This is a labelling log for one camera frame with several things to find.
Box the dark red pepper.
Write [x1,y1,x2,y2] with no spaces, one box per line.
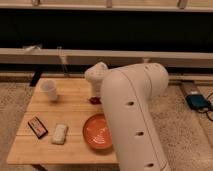
[89,97,101,105]

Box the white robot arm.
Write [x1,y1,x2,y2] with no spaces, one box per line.
[84,62,171,171]

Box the orange ceramic bowl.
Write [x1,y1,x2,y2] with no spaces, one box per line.
[82,114,112,150]

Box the white wrapped snack packet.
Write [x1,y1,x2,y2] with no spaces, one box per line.
[51,124,68,145]

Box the wooden slatted table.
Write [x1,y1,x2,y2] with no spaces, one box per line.
[7,78,117,165]

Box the dark snack box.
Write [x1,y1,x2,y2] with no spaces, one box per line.
[28,116,48,139]

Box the blue device on floor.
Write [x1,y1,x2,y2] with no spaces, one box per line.
[186,94,210,110]

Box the long grey rail beam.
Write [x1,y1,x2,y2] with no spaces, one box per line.
[0,47,213,68]

